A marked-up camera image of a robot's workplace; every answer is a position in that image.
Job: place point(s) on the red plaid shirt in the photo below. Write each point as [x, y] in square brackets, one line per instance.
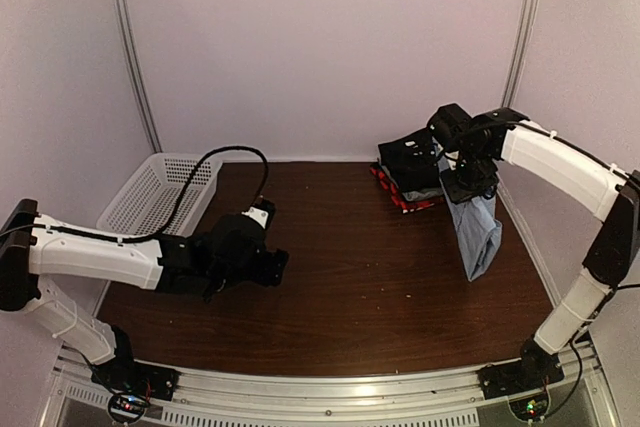
[390, 187]

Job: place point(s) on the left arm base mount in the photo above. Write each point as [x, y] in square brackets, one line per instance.
[133, 391]

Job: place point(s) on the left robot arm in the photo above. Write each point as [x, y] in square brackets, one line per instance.
[35, 246]

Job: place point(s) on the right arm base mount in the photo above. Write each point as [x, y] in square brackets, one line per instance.
[520, 384]

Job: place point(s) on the light blue long sleeve shirt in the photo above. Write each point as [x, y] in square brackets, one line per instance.
[478, 231]

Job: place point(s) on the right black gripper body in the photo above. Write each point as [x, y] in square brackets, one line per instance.
[473, 178]

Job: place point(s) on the black shirt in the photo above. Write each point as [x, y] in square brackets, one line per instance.
[411, 161]

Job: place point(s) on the front aluminium rail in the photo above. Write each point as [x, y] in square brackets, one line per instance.
[449, 397]

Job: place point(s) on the grey shirt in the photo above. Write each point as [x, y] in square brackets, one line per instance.
[422, 195]

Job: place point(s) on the right aluminium frame post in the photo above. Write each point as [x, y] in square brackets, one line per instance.
[524, 32]

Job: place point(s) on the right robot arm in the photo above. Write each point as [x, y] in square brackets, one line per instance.
[608, 192]

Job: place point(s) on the left aluminium frame post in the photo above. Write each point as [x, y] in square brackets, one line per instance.
[134, 70]

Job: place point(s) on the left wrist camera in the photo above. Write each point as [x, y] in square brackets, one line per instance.
[262, 212]

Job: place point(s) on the white plastic laundry basket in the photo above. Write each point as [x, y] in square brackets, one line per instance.
[146, 200]

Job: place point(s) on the aluminium frame post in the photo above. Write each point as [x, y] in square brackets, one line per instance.
[134, 70]
[524, 32]

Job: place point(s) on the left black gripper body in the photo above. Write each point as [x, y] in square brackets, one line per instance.
[268, 273]

